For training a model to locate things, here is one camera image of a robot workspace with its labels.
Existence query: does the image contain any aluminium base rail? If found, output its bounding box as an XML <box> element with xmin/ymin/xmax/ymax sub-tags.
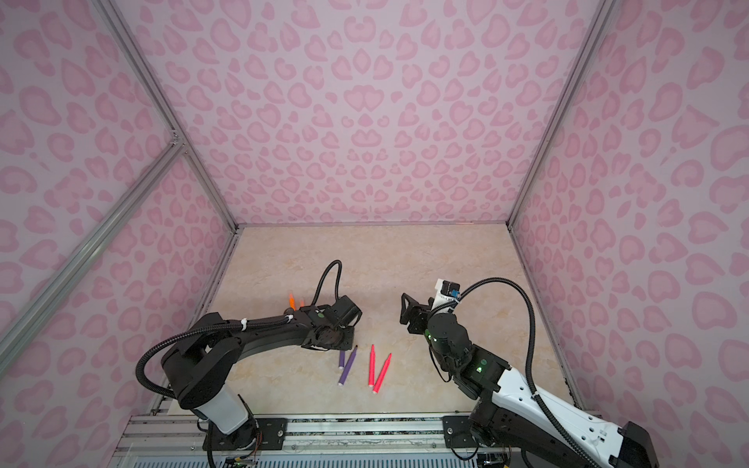
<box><xmin>109</xmin><ymin>413</ymin><xmax>546</xmax><ymax>467</ymax></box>

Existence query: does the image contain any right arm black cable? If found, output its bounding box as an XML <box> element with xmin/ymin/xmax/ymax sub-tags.
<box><xmin>435</xmin><ymin>277</ymin><xmax>598</xmax><ymax>468</ymax></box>

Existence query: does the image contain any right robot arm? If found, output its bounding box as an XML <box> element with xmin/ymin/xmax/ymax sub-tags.
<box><xmin>400</xmin><ymin>294</ymin><xmax>659</xmax><ymax>467</ymax></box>

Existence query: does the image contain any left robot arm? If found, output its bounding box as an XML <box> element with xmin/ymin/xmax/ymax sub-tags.
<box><xmin>161</xmin><ymin>296</ymin><xmax>362</xmax><ymax>436</ymax></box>

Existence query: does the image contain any pink pen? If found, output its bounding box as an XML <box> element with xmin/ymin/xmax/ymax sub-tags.
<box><xmin>368</xmin><ymin>344</ymin><xmax>376</xmax><ymax>389</ymax></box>
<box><xmin>373</xmin><ymin>354</ymin><xmax>392</xmax><ymax>394</ymax></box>

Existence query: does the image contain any diagonal aluminium frame bar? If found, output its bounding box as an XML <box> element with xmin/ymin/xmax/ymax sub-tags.
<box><xmin>1</xmin><ymin>138</ymin><xmax>185</xmax><ymax>376</ymax></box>

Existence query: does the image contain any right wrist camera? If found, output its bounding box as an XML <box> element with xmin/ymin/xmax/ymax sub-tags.
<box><xmin>431</xmin><ymin>279</ymin><xmax>460</xmax><ymax>309</ymax></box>

